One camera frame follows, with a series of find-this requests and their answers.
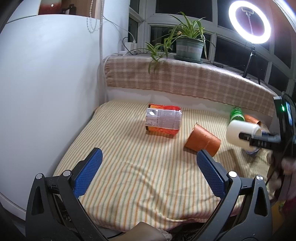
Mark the black light tripod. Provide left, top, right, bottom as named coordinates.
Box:
left=242, top=43, right=261, bottom=85

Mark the orange paper cup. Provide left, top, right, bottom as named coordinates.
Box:
left=184, top=123, right=221, bottom=157
left=244, top=114, right=261, bottom=126

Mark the striped yellow mattress cover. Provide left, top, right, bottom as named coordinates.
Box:
left=54, top=100, right=269, bottom=232

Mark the white plastic cup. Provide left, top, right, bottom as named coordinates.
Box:
left=226, top=119, right=263, bottom=153

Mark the green plant pot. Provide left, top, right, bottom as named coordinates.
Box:
left=174, top=38, right=204, bottom=63

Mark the white power adapter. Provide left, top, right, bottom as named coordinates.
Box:
left=124, top=42, right=137, bottom=55

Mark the green label plastic bottle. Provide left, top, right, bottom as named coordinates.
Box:
left=230, top=107, right=245, bottom=122

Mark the bead string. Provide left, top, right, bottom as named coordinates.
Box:
left=86, top=0, right=98, bottom=33

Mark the ring light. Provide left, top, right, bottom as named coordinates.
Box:
left=228, top=1, right=271, bottom=44

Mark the red label plastic bottle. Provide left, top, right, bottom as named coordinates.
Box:
left=145, top=104, right=182, bottom=136

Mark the brown plaid cloth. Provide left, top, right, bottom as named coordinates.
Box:
left=104, top=56, right=276, bottom=117

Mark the spider plant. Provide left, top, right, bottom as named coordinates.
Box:
left=137, top=11, right=210, bottom=71

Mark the right gloved hand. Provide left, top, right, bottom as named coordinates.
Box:
left=266, top=152, right=295, bottom=201

